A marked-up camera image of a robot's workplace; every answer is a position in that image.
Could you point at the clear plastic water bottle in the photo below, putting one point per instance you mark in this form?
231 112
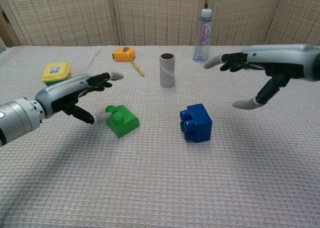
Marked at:
201 45

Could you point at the green building block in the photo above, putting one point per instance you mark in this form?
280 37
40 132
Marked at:
125 124

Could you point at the grey cardboard tube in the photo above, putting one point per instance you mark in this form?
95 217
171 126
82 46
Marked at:
167 73

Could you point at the blue building block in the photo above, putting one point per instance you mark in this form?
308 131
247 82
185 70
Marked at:
200 123

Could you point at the green tub with yellow lid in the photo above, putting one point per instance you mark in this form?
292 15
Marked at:
55 71

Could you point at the white woven tablecloth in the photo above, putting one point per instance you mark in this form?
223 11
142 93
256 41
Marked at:
175 175

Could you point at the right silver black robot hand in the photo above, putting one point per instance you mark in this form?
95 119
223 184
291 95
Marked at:
282 58

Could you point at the beige woven folding screen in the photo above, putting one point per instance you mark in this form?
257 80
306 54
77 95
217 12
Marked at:
62 18

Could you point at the yellow tape measure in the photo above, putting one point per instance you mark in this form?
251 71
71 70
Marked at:
122 54

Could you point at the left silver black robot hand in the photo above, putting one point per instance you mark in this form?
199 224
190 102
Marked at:
62 90

